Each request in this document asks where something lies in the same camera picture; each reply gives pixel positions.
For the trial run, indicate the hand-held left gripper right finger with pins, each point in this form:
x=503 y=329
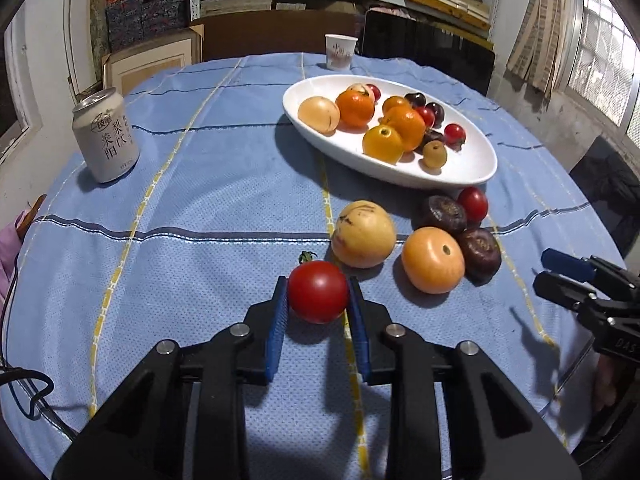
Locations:
x=359 y=330

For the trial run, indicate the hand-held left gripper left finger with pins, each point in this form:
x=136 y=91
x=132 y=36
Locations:
x=276 y=330

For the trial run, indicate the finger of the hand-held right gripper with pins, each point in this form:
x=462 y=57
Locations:
x=567 y=264
x=560 y=287

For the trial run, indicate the small tan round fruit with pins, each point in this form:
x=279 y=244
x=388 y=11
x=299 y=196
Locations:
x=434 y=154

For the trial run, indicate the white oval plate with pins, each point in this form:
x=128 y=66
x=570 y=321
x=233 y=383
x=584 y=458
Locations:
x=345 y=146

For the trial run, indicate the orange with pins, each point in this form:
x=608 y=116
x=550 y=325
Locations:
x=406 y=127
x=355 y=108

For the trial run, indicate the yellow persimmon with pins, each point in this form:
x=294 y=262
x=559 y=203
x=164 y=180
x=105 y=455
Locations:
x=383 y=144
x=395 y=103

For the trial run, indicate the person's right hand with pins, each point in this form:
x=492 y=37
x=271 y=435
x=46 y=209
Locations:
x=606 y=382

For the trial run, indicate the dark chair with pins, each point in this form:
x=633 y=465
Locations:
x=610 y=185

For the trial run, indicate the pale orange round fruit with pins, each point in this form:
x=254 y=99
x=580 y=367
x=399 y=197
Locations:
x=432 y=260

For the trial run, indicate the blue checked tablecloth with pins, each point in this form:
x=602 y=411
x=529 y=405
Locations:
x=200 y=210

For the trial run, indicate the barred window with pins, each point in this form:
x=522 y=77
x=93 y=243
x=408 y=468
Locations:
x=607 y=45

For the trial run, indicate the hanging brick pattern sheets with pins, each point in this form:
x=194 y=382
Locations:
x=540 y=35

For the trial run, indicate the black panel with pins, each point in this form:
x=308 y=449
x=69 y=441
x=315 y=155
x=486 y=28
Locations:
x=425 y=55

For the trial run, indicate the white drink can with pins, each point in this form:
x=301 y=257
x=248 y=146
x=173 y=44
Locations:
x=105 y=135

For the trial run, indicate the pink cloth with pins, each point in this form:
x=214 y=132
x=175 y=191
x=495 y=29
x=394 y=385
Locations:
x=9 y=260

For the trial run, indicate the white paper cup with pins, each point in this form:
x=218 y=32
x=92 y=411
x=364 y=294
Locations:
x=341 y=52

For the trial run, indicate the brown board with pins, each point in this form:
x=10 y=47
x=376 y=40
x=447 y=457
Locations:
x=280 y=35

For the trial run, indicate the cardboard box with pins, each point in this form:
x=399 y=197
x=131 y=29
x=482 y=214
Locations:
x=150 y=62

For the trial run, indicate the stack of colourful fabric boxes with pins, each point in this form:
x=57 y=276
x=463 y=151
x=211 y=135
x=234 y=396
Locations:
x=145 y=12

